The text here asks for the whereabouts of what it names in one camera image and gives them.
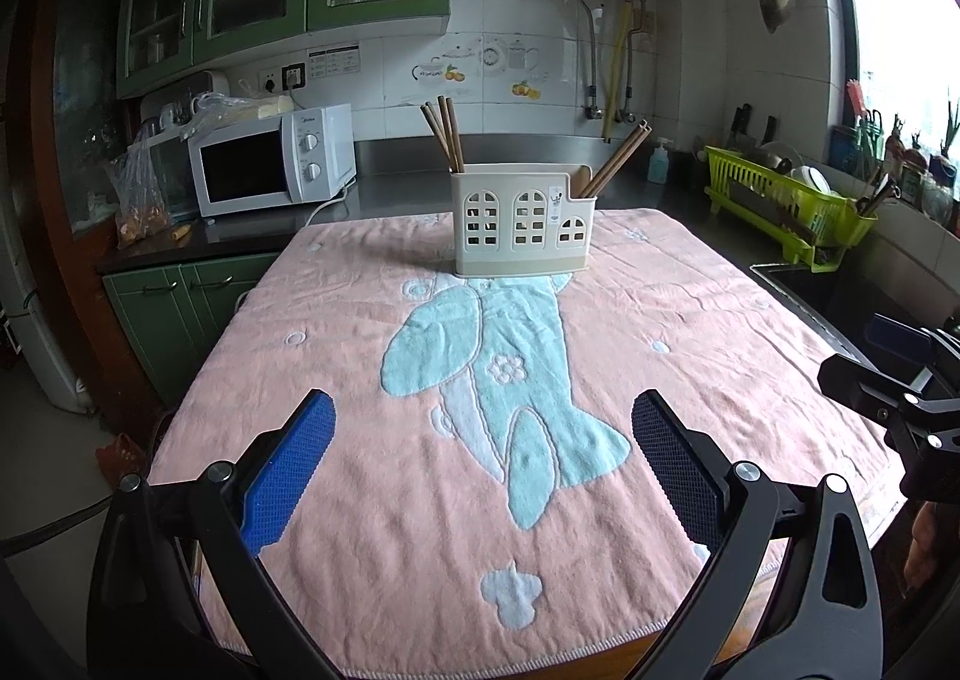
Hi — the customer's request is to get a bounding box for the black wall power socket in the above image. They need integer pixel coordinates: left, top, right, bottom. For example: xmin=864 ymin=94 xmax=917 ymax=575
xmin=281 ymin=63 xmax=306 ymax=91

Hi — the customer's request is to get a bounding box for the white microwave oven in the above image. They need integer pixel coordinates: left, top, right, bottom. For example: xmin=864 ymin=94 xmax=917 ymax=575
xmin=187 ymin=104 xmax=356 ymax=219

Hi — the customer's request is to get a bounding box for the clear plastic bag with food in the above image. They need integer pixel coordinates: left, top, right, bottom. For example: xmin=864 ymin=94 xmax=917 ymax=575
xmin=106 ymin=141 xmax=171 ymax=248

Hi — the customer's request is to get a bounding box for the white microwave power cable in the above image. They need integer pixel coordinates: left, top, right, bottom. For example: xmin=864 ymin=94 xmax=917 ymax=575
xmin=231 ymin=173 xmax=362 ymax=315

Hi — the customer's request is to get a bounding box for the blue hand soap bottle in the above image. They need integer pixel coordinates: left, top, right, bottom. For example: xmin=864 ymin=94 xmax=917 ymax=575
xmin=647 ymin=137 xmax=670 ymax=185

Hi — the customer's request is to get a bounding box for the pink towel with blue pattern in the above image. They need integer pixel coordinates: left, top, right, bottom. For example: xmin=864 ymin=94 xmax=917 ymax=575
xmin=149 ymin=209 xmax=903 ymax=678

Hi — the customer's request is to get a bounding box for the person's right hand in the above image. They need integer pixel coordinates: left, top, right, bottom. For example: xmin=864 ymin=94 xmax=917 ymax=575
xmin=903 ymin=501 xmax=958 ymax=591

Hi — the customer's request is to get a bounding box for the green lower cabinet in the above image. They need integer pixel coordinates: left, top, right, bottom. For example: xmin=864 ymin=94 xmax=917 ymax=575
xmin=103 ymin=253 xmax=277 ymax=407

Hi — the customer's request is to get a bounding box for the wrapped bread on microwave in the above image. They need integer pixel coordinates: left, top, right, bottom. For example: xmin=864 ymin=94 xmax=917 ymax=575
xmin=192 ymin=92 xmax=295 ymax=125

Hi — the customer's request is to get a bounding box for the cream plastic utensil holder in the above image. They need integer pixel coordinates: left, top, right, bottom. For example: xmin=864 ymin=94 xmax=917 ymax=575
xmin=452 ymin=162 xmax=596 ymax=279

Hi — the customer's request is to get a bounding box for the green plastic dish rack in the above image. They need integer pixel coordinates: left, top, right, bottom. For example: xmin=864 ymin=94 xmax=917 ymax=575
xmin=704 ymin=146 xmax=878 ymax=272

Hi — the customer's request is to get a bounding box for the yellow gas hose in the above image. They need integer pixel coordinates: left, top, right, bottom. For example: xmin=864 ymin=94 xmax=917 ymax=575
xmin=600 ymin=1 xmax=637 ymax=145

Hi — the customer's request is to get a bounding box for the metal water pipe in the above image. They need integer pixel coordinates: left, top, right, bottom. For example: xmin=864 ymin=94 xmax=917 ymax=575
xmin=579 ymin=0 xmax=602 ymax=121

